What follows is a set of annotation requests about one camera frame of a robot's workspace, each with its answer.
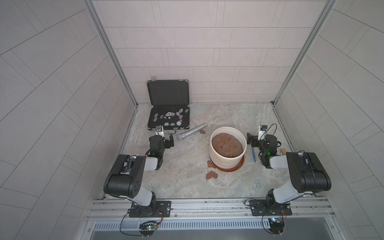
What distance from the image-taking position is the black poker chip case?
103 centimetres

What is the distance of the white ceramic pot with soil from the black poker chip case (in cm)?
25

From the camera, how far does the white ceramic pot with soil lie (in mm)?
801
